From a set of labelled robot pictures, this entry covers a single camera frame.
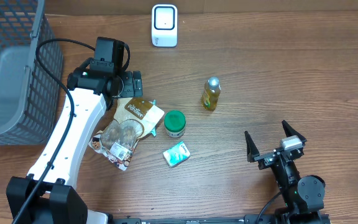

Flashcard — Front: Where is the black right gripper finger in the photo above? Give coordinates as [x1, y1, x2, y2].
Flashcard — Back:
[282, 120, 307, 143]
[244, 131, 260, 162]

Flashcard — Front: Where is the brown snack pouch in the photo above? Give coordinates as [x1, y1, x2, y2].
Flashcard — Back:
[88, 98, 164, 171]

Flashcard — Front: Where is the teal white wipes packet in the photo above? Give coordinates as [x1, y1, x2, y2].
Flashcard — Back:
[150, 100, 157, 137]

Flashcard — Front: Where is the green lid jar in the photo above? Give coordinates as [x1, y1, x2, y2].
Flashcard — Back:
[164, 110, 186, 138]

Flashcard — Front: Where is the yellow liquid bottle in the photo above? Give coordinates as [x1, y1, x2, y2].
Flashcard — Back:
[201, 77, 221, 111]

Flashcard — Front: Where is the teal tissue pack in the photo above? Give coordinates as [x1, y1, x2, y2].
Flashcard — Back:
[163, 141, 191, 167]

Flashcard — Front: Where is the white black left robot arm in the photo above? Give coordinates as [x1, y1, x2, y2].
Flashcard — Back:
[6, 37, 142, 223]

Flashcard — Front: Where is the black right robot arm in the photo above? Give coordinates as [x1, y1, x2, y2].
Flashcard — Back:
[244, 120, 331, 223]

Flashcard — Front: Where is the white barcode scanner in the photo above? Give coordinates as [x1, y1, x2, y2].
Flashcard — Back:
[151, 4, 178, 47]

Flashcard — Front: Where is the grey plastic mesh basket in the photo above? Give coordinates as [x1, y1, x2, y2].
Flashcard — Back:
[0, 0, 63, 145]

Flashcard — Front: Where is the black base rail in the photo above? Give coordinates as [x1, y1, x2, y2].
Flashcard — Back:
[104, 213, 332, 224]

